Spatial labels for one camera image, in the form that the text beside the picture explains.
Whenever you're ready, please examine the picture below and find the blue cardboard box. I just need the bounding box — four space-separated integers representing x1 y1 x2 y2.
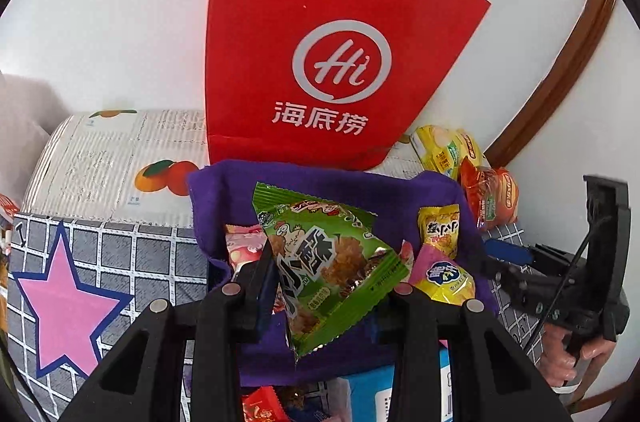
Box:
345 347 453 422

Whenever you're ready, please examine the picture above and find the pink white snack packet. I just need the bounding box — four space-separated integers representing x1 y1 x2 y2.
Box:
225 223 268 273

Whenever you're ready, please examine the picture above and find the pink paper star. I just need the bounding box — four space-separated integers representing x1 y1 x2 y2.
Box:
11 219 135 380

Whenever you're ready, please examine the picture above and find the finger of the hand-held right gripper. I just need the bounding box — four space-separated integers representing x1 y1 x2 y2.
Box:
482 239 536 265
482 259 531 305

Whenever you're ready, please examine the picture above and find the grey checked tablecloth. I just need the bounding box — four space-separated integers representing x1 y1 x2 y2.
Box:
0 209 546 422

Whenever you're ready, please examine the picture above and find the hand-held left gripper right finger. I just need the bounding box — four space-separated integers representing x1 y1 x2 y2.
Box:
370 285 573 422

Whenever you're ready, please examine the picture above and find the white orange-print cloth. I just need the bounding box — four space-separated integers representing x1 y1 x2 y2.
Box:
22 109 426 228

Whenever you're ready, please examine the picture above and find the yellow triangular snack packet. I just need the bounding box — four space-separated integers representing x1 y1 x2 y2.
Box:
417 203 461 260

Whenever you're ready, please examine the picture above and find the person's right hand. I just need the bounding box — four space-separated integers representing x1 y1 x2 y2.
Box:
537 322 618 388

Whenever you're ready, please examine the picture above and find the orange chips bag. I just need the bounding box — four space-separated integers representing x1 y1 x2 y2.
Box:
459 156 521 233

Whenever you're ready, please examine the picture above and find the black cable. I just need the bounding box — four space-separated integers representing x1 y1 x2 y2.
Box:
527 197 613 353

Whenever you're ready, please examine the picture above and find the green snack packet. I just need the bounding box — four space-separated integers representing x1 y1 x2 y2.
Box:
251 181 411 359

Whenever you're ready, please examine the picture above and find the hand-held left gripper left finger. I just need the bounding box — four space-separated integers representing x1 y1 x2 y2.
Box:
59 239 276 422

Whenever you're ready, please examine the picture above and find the yellow chips bag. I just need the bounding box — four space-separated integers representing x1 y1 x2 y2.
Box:
410 125 483 180

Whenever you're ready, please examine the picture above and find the red pink snack packet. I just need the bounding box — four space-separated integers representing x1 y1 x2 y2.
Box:
400 239 416 273

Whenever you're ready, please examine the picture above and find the small red snack packet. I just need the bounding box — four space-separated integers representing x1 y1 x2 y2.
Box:
241 386 291 422

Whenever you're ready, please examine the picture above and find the purple felt tray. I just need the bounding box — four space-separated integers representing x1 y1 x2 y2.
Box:
186 159 501 388

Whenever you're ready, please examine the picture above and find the brown wooden door frame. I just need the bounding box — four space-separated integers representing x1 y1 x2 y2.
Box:
482 0 618 170

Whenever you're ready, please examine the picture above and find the pink and yellow snack packet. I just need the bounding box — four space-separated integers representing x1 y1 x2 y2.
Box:
410 242 477 308

